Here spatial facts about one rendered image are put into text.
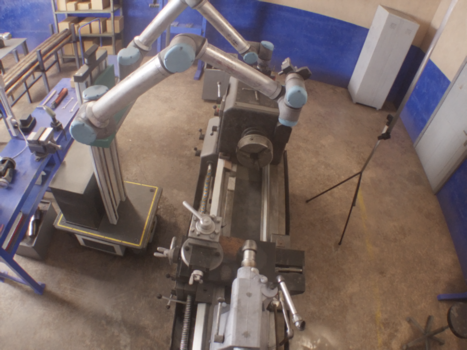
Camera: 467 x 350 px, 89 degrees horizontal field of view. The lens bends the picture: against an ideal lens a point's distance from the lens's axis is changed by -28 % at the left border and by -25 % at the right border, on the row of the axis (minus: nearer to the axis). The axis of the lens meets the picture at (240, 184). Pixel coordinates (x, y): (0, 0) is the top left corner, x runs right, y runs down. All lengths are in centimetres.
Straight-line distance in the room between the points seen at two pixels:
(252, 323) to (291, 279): 56
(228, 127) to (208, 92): 218
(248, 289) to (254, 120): 121
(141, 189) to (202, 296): 144
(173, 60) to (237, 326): 119
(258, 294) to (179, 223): 170
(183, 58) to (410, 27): 448
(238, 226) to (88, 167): 127
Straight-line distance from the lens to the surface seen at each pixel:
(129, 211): 281
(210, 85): 438
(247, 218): 230
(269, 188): 237
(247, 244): 171
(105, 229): 275
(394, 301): 339
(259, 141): 213
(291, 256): 203
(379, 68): 542
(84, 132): 150
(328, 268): 315
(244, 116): 223
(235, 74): 142
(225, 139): 238
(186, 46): 121
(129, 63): 200
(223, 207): 219
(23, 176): 267
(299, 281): 197
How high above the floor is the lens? 259
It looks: 49 degrees down
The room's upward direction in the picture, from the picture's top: 13 degrees clockwise
